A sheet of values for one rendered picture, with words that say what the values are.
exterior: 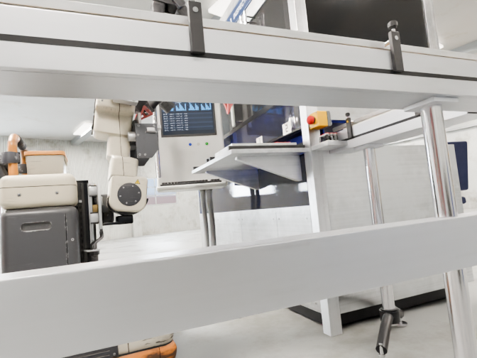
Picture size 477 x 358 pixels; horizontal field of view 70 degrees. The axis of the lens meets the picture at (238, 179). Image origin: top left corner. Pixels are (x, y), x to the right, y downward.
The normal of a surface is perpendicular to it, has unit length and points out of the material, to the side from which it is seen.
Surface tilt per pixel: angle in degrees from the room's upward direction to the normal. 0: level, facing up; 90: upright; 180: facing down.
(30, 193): 90
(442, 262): 90
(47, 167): 92
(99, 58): 90
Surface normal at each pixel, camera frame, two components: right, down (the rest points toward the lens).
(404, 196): 0.37, -0.11
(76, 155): 0.62, -0.12
